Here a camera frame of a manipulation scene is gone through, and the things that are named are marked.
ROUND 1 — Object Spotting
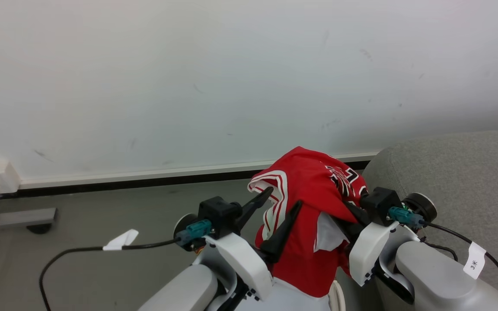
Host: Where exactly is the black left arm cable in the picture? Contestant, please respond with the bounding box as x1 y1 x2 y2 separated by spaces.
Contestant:
39 237 181 311

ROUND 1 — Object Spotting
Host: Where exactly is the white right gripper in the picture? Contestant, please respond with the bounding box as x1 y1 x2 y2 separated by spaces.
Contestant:
333 202 400 287

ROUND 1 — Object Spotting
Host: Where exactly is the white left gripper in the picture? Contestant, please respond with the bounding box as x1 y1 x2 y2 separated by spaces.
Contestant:
207 186 304 302

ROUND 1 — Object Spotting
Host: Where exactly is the grey fabric sofa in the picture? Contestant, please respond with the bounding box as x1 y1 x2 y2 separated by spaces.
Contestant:
361 128 498 311

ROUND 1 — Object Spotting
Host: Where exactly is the white cable tag marked 3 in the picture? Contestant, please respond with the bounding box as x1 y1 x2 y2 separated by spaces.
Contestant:
463 241 488 280

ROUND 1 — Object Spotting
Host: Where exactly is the teal cable connector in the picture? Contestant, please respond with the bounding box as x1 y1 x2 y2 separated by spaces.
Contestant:
388 206 425 229
175 219 213 248

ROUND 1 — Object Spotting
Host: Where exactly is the teal right cable connector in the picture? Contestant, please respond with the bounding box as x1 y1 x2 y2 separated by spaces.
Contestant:
388 206 425 229

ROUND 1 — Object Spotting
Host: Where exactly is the white and black baseboard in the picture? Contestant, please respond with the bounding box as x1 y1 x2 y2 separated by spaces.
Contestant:
0 151 381 200

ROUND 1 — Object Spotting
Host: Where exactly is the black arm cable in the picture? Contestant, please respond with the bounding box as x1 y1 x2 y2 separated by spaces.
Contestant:
39 237 181 311
421 220 498 308

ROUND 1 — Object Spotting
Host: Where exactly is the red sports jersey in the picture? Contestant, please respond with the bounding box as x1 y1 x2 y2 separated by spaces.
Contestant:
248 146 369 298

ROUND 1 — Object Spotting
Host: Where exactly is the teal left cable connector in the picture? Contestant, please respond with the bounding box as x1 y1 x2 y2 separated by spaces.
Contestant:
175 219 213 248

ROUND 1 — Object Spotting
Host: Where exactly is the grey metal frame with caster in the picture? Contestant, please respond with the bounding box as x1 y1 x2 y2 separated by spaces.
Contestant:
0 185 57 235

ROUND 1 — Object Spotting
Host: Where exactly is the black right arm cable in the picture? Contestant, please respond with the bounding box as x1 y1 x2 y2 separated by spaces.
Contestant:
421 220 498 308

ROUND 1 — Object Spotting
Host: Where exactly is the blank white cable tag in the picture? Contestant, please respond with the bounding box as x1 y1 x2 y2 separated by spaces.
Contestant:
102 229 140 251

